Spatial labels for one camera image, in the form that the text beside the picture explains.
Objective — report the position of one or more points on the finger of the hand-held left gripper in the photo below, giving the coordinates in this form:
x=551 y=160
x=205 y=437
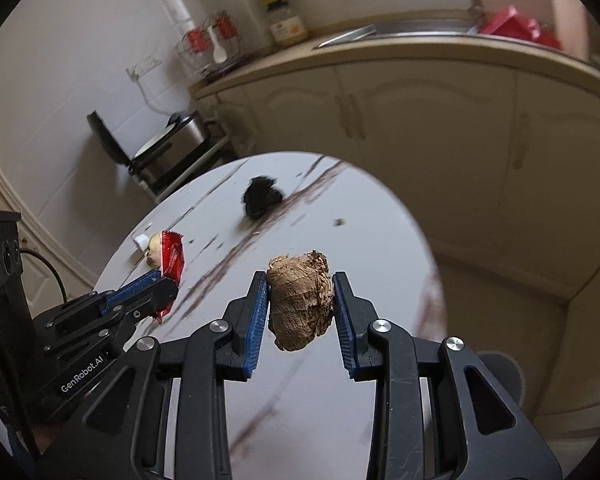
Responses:
x=130 y=287
x=150 y=300

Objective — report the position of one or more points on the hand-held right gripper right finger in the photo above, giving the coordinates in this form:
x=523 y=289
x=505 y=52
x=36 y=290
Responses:
x=344 y=330

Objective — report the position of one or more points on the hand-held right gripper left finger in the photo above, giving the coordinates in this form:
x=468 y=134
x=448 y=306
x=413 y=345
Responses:
x=257 y=330

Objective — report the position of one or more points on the red foil wrapper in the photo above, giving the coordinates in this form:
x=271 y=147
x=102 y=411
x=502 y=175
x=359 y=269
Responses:
x=172 y=260

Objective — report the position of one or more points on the brown ginger piece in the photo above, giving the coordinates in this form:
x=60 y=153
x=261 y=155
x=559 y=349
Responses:
x=297 y=305

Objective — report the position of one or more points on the dark trash bin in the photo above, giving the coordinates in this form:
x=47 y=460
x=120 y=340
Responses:
x=502 y=375

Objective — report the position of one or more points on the small pale ginger piece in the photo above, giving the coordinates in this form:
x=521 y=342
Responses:
x=153 y=251

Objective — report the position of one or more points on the small white scrap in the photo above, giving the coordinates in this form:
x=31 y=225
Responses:
x=141 y=241

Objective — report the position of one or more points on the black crumpled lump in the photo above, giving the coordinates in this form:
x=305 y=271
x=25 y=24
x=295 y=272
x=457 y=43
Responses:
x=261 y=195

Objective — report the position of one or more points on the white storage cart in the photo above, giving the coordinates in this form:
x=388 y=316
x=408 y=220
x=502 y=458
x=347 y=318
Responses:
x=200 y=162

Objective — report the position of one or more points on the steel rice cooker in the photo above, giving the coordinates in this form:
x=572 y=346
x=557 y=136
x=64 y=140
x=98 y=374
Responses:
x=170 y=145

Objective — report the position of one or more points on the cream kitchen cabinets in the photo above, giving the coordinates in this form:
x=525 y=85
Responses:
x=430 y=160

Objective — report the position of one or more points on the white rice spoon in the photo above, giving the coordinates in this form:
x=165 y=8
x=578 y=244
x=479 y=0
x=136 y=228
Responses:
x=219 y=51

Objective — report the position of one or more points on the red cutlery holder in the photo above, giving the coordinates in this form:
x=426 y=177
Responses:
x=196 y=40
x=225 y=25

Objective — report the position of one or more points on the beige kitchen countertop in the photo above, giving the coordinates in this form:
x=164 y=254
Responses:
x=330 y=55

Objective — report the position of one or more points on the clear jar white label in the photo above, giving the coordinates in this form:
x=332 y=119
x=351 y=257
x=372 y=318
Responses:
x=287 y=25

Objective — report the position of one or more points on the red plastic basin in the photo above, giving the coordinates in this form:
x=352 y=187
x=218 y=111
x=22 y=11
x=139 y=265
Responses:
x=515 y=25

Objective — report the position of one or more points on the wooden cutting board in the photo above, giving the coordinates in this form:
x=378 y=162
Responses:
x=567 y=15

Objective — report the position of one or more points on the wall power outlet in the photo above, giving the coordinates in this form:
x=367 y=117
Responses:
x=143 y=67

